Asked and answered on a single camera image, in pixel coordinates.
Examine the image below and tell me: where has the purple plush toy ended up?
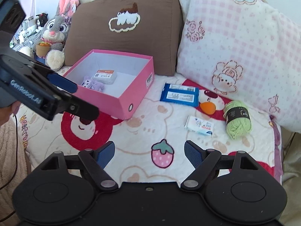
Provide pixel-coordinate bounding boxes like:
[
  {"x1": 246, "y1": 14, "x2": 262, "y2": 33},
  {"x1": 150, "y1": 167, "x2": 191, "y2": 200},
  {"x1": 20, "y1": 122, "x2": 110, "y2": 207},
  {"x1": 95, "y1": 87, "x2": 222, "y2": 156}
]
[{"x1": 81, "y1": 76, "x2": 105, "y2": 92}]

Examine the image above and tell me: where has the white tissue pack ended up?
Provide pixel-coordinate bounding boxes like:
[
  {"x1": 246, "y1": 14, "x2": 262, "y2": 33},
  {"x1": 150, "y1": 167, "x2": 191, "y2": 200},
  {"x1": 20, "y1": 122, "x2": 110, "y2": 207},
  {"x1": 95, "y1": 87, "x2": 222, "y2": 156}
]
[{"x1": 184, "y1": 115, "x2": 214, "y2": 136}]

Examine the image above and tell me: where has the clear floss pick box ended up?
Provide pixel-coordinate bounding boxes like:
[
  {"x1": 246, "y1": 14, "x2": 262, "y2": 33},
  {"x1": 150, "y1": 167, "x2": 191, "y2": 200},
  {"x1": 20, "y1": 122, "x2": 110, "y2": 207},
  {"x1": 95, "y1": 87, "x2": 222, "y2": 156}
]
[{"x1": 92, "y1": 69, "x2": 117, "y2": 85}]

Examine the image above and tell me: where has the green yarn ball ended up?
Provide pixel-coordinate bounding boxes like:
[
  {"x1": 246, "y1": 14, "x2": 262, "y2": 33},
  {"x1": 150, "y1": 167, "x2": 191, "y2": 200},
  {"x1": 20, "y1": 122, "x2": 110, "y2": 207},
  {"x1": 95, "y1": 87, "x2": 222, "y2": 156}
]
[{"x1": 223, "y1": 101, "x2": 252, "y2": 139}]

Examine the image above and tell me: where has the person's left hand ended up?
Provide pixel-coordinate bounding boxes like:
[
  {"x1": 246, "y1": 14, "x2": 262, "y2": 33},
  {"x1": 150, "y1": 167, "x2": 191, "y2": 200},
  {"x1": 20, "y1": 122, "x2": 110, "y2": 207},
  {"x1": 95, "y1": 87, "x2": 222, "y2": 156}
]
[{"x1": 0, "y1": 101, "x2": 21, "y2": 125}]

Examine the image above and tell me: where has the grey bunny plush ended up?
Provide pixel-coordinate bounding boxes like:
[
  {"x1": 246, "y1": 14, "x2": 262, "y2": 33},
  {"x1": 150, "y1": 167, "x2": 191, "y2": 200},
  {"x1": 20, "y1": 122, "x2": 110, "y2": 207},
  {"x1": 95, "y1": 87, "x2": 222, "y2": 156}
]
[{"x1": 32, "y1": 0, "x2": 80, "y2": 71}]

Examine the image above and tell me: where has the orange makeup sponge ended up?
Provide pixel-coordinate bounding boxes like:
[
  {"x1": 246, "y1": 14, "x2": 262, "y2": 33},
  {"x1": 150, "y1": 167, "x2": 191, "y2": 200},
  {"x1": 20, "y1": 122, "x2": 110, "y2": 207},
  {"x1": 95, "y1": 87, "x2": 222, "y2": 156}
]
[{"x1": 199, "y1": 102, "x2": 216, "y2": 115}]

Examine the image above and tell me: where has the cartoon bear blanket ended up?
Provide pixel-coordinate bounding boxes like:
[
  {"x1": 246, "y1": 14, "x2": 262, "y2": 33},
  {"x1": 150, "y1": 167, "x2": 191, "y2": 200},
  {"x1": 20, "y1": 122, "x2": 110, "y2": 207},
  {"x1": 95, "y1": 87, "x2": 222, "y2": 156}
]
[{"x1": 17, "y1": 74, "x2": 283, "y2": 183}]

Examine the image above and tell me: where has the pink cardboard box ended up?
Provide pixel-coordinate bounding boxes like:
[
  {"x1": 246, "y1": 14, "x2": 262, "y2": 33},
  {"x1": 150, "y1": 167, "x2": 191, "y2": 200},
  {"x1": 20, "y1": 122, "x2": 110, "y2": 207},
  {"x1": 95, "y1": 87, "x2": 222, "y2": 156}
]
[{"x1": 63, "y1": 50, "x2": 155, "y2": 120}]

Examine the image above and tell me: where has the black white plush toy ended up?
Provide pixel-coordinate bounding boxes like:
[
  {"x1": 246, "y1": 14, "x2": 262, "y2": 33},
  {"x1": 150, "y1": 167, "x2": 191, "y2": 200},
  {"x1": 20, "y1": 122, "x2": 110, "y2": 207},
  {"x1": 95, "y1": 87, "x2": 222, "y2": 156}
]
[{"x1": 35, "y1": 13, "x2": 48, "y2": 30}]

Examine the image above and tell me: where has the blue wet wipes pack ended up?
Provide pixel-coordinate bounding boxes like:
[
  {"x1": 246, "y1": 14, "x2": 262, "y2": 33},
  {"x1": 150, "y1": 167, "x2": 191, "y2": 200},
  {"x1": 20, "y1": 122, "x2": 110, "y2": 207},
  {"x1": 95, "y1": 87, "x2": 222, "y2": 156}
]
[{"x1": 160, "y1": 83, "x2": 199, "y2": 107}]

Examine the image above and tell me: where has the brown pillow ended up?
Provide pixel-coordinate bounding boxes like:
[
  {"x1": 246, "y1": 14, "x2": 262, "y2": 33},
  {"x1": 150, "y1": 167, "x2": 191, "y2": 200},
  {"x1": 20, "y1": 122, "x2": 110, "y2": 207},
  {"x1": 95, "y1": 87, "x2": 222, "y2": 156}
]
[{"x1": 64, "y1": 0, "x2": 183, "y2": 76}]

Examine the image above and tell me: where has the pink checkered pillow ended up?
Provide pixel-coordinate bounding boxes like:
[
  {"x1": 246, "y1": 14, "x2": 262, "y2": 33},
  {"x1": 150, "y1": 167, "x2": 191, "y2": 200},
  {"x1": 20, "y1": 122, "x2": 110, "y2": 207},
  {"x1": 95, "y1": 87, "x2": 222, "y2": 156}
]
[{"x1": 176, "y1": 0, "x2": 300, "y2": 132}]

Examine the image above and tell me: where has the black cable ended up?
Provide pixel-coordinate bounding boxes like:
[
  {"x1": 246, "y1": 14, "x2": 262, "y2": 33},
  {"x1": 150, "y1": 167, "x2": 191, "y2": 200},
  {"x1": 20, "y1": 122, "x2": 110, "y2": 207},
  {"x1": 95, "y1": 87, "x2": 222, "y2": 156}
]
[{"x1": 0, "y1": 115, "x2": 20, "y2": 190}]

